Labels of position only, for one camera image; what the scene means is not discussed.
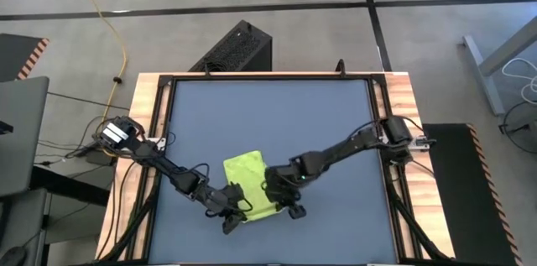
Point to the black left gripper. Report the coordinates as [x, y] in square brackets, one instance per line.
[226, 201]

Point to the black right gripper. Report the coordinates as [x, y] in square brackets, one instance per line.
[281, 184]

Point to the yellow-green microfibre towel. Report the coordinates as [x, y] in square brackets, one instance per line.
[247, 169]

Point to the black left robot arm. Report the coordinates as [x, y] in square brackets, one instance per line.
[168, 167]

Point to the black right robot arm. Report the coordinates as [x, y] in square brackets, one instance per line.
[348, 144]

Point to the blue-grey table mat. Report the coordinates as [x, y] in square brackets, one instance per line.
[335, 232]

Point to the wooden table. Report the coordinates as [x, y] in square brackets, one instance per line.
[399, 90]

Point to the black computer tower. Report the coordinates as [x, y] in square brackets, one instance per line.
[243, 48]

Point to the large black hazard-striped floor mat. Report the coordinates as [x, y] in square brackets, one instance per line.
[461, 194]

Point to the black computer mouse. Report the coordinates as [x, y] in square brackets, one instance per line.
[12, 256]

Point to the grey metal desk leg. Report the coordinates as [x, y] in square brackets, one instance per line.
[482, 73]

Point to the black round stand base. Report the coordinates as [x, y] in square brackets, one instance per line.
[518, 131]

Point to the small black hazard-striped floor mat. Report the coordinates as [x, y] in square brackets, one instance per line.
[17, 54]

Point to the black metal table frame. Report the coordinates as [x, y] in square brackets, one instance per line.
[272, 76]

